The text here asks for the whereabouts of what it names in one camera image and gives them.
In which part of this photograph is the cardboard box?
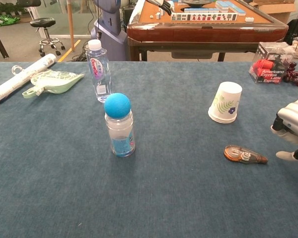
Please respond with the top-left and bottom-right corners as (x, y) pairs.
(253, 0), (298, 24)

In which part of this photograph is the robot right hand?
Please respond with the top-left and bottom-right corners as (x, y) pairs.
(270, 96), (298, 162)

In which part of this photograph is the brown mahjong table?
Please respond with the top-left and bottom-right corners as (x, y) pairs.
(126, 0), (289, 62)

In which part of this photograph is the blue ball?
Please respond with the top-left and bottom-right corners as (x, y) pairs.
(103, 92), (132, 119)

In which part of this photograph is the white fern print paper cup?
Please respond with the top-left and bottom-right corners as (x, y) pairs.
(208, 81), (243, 124)

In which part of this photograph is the rolled white paper tube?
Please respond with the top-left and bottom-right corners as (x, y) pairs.
(0, 53), (57, 105)

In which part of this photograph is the dark red capsule cluster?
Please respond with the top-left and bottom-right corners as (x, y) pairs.
(283, 61), (298, 87)

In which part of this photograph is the orange brown correction tape dispenser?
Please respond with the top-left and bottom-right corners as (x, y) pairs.
(223, 145), (269, 165)

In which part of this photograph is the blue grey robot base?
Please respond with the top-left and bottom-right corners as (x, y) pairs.
(90, 0), (129, 61)

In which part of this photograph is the green bag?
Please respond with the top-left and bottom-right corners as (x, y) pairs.
(0, 14), (20, 27)

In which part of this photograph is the white plastic hook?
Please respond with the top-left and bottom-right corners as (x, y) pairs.
(11, 64), (24, 75)

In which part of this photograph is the black swivel stool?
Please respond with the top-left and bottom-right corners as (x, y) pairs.
(29, 17), (66, 57)

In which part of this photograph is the clear water bottle white cap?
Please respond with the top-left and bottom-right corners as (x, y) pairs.
(85, 39), (112, 104)

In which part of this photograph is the clear plastic jar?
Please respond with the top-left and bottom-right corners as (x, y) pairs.
(104, 110), (136, 158)

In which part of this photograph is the clear box of red capsules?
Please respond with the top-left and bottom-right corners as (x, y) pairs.
(248, 41), (296, 85)

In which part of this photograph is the blue table cloth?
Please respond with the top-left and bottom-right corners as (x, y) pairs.
(0, 61), (298, 238)

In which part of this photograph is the light green dustpan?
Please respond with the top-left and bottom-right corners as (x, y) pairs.
(21, 69), (85, 100)

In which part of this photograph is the wooden pole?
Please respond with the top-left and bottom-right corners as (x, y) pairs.
(67, 0), (75, 52)

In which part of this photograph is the row of mahjong tiles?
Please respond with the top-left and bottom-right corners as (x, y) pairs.
(170, 12), (238, 22)

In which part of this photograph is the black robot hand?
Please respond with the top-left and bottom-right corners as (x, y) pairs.
(149, 0), (176, 16)

